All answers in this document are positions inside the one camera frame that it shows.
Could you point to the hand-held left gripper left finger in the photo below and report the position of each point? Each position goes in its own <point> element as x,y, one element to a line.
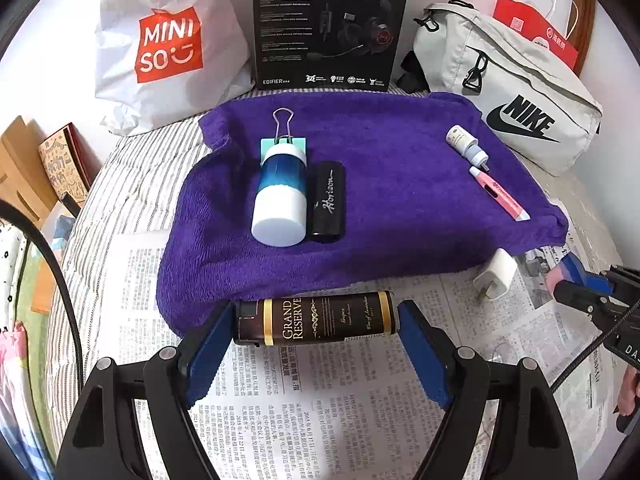
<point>207,355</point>

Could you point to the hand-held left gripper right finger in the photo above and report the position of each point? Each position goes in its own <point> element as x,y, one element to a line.
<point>425,355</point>

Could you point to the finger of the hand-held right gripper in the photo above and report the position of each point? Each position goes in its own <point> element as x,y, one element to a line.
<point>587,275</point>
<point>575,295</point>

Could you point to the small pink block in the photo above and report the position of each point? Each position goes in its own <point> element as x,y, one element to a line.
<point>557,280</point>

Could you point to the dark brown bottle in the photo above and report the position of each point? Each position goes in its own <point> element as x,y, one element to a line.
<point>320,317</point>

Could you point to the pink pen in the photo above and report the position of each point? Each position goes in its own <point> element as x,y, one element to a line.
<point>497,192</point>

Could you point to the blue and white bottle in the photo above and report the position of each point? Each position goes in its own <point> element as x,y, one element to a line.
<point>280,195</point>

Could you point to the black oblong case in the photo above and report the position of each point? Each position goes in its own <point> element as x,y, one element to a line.
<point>327,200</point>

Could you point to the person's right hand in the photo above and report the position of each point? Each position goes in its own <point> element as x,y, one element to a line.
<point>631,390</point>

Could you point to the small grey metal object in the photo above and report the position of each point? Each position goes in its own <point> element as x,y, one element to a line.
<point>532,264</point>

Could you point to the white charger plug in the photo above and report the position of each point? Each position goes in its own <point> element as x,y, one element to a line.
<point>497,275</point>

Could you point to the newspaper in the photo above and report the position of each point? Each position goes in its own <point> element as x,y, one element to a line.
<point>310,410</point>

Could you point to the purple towel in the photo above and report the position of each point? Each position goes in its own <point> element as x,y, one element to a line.
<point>390,200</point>

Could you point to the green cloth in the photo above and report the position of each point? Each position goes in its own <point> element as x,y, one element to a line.
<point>42,285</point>

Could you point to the small white dropper bottle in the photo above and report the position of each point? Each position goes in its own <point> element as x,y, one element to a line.
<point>465,142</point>

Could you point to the pink printed cloth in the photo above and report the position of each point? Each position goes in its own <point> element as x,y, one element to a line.
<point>20,385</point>

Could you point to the white dotted cloth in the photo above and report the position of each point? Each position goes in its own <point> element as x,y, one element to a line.
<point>10,275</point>

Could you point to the teal binder clip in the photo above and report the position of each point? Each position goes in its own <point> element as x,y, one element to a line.
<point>266,145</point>

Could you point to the grey waist bag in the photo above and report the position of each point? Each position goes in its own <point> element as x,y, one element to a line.
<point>500,55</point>

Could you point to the patterned brown box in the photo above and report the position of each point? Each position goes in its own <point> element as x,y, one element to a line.
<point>62,160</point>

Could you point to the red paper bag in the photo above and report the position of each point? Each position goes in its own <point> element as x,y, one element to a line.
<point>525,25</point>

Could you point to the wooden stand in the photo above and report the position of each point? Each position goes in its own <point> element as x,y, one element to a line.
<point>20,170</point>

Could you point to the black headphone box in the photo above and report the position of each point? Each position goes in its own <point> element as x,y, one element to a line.
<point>300,25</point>

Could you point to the white plastic shopping bag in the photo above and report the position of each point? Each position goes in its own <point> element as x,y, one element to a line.
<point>165,10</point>

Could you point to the brown wooden post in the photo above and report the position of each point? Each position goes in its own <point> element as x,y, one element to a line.
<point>582,15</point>

